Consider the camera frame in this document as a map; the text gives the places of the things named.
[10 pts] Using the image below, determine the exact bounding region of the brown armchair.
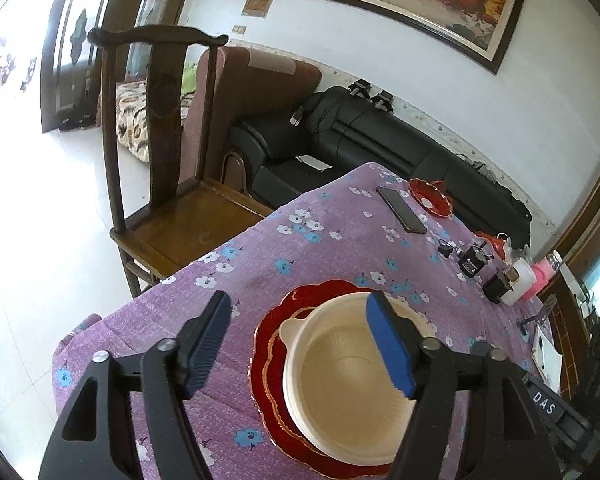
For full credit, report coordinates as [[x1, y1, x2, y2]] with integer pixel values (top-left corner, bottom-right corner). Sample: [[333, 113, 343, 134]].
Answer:
[[180, 46, 323, 196]]

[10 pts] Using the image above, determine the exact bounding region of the white paper sheet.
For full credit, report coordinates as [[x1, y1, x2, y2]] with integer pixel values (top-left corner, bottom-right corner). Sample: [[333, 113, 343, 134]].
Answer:
[[295, 155, 331, 171]]

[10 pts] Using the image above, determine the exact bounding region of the black leather sofa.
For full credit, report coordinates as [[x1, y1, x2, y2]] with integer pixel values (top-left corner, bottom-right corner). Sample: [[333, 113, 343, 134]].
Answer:
[[225, 85, 533, 248]]

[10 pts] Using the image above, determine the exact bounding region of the floral patterned bed cover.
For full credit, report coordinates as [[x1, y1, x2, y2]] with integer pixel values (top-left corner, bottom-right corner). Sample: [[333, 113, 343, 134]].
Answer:
[[115, 80, 196, 163]]

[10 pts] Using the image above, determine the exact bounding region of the cream bowl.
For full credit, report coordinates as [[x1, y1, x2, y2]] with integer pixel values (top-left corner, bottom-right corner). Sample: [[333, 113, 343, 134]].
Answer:
[[278, 294, 438, 467]]

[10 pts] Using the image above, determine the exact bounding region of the dark wooden chair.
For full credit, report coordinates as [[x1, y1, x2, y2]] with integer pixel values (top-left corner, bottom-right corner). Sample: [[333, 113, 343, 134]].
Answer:
[[87, 27, 276, 296]]

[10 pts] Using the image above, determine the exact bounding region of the dark wooden door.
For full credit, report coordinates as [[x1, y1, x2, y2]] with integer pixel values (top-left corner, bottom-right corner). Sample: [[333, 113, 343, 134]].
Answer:
[[40, 0, 111, 133]]

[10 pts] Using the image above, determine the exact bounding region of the large red scalloped plate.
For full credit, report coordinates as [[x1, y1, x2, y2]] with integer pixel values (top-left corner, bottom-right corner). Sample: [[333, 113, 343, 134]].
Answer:
[[250, 280, 416, 467]]

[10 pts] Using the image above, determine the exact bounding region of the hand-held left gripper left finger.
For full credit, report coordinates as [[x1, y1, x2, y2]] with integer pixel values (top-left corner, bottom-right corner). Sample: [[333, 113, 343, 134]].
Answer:
[[37, 290, 232, 480]]

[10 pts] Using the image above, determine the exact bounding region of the black square device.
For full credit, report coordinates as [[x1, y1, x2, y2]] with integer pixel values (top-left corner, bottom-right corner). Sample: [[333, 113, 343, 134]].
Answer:
[[457, 245, 488, 277]]

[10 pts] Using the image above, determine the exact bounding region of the black and brown device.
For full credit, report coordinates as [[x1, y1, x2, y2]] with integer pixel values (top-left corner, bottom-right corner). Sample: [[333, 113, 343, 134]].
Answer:
[[482, 267, 518, 305]]

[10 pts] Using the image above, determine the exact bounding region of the pink container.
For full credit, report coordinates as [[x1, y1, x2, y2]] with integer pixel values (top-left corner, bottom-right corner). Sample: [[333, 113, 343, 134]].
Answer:
[[532, 255, 563, 296]]

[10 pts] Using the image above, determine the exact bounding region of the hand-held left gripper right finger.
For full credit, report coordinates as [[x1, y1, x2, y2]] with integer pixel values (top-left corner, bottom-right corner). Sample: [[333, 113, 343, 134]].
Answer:
[[365, 290, 563, 480]]

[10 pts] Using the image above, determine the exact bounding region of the purple floral tablecloth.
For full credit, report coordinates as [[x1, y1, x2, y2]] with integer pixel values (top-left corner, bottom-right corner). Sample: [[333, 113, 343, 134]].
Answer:
[[50, 161, 566, 480]]

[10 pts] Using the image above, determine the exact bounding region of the green cloth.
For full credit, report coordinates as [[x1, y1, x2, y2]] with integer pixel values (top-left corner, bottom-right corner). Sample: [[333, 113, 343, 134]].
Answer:
[[180, 62, 199, 95]]

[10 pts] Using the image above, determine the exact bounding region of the white container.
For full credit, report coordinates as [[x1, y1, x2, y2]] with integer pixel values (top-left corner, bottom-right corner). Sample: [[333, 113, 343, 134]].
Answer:
[[500, 259, 537, 306]]

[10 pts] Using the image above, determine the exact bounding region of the black smartphone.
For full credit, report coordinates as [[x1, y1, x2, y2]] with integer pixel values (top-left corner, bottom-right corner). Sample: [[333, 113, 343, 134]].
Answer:
[[376, 186, 428, 235]]

